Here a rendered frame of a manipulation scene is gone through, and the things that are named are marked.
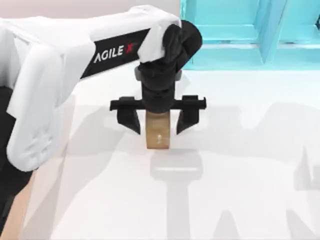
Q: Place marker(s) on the brown book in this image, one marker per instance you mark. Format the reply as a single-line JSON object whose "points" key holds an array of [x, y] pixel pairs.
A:
{"points": [[158, 132]]}

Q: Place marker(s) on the light blue rack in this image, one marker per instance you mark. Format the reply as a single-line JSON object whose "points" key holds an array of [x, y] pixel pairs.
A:
{"points": [[232, 52]]}

